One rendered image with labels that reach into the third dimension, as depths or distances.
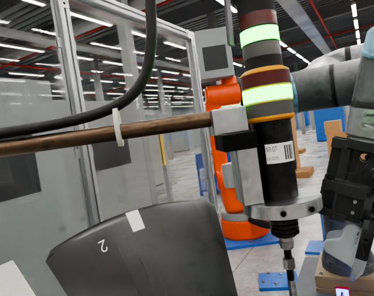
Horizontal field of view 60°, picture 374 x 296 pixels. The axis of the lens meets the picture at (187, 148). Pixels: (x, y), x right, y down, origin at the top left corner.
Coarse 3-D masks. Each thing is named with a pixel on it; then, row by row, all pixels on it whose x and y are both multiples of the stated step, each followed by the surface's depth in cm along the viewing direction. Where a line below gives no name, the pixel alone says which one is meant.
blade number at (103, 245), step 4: (104, 236) 40; (96, 240) 40; (100, 240) 40; (104, 240) 40; (108, 240) 40; (96, 244) 39; (100, 244) 39; (104, 244) 39; (108, 244) 39; (96, 248) 39; (100, 248) 39; (104, 248) 39; (108, 248) 39; (112, 248) 39; (96, 252) 39; (100, 252) 39; (104, 252) 39; (108, 252) 39; (112, 252) 39; (100, 256) 38; (104, 256) 38
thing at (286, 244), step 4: (280, 240) 29; (284, 240) 29; (288, 240) 29; (292, 240) 29; (280, 244) 29; (284, 244) 29; (288, 244) 29; (292, 244) 29; (284, 248) 29; (288, 248) 29
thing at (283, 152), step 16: (256, 128) 28; (272, 128) 27; (288, 128) 28; (272, 144) 27; (288, 144) 28; (272, 160) 28; (288, 160) 28; (272, 176) 28; (288, 176) 28; (272, 192) 28; (288, 192) 28; (272, 224) 29; (288, 224) 28
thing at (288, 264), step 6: (288, 252) 29; (282, 258) 30; (288, 258) 29; (294, 258) 30; (288, 264) 29; (294, 264) 29; (288, 270) 30; (288, 276) 30; (294, 276) 30; (288, 282) 30; (294, 282) 30; (294, 288) 30; (294, 294) 30
